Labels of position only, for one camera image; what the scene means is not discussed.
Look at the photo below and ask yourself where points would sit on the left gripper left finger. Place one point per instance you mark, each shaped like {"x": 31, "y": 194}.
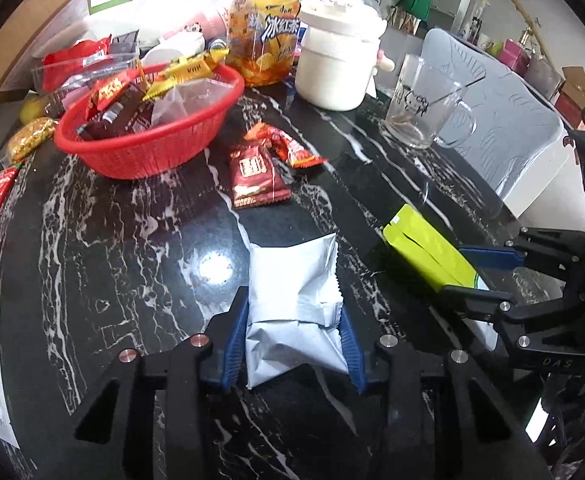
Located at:
{"x": 109, "y": 435}

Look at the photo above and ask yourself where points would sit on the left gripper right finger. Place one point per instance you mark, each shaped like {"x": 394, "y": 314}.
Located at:
{"x": 442, "y": 416}

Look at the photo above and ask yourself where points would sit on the green white pouch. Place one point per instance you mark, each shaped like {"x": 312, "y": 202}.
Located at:
{"x": 437, "y": 261}

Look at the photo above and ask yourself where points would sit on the silver white snack bag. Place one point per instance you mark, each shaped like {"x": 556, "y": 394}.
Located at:
{"x": 295, "y": 306}

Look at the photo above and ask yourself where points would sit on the brown red snack packet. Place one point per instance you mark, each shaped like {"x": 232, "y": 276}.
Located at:
{"x": 255, "y": 180}

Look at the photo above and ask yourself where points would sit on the orange red candy packet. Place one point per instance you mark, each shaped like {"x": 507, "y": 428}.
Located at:
{"x": 286, "y": 147}

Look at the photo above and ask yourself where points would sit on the clear zip bag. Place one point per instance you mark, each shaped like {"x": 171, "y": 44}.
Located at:
{"x": 187, "y": 99}

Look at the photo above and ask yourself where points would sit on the dark brown chocolate bar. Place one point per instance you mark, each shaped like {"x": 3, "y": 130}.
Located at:
{"x": 129, "y": 113}

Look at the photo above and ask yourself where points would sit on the large red snack packet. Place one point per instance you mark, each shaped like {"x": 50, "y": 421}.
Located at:
{"x": 108, "y": 91}

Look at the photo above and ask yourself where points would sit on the yellow black snack bag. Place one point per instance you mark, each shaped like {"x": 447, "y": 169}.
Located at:
{"x": 184, "y": 69}

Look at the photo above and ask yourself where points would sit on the white chair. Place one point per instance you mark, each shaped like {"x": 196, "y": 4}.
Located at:
{"x": 517, "y": 145}

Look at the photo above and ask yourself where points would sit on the glass mug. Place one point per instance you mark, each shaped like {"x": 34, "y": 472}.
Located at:
{"x": 423, "y": 102}

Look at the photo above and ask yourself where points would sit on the red plastic basket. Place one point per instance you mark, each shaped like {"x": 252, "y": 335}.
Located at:
{"x": 149, "y": 152}

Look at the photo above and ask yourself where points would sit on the yellow snack in clear bag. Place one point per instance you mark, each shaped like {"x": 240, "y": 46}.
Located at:
{"x": 28, "y": 138}

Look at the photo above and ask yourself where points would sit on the lemon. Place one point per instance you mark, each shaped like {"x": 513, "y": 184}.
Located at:
{"x": 34, "y": 108}

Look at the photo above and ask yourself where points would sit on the cream lidded pot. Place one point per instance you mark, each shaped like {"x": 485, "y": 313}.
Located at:
{"x": 340, "y": 52}

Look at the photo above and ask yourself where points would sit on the red bag in clear box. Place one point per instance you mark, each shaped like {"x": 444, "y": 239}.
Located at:
{"x": 60, "y": 65}

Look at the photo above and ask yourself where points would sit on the pink paper cup stack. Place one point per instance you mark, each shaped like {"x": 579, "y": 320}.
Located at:
{"x": 197, "y": 34}

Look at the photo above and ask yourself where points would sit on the iced tea bottle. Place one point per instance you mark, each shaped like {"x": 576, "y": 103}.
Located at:
{"x": 262, "y": 36}

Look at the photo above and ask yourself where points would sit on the cardboard box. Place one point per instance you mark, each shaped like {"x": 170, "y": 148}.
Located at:
{"x": 35, "y": 28}

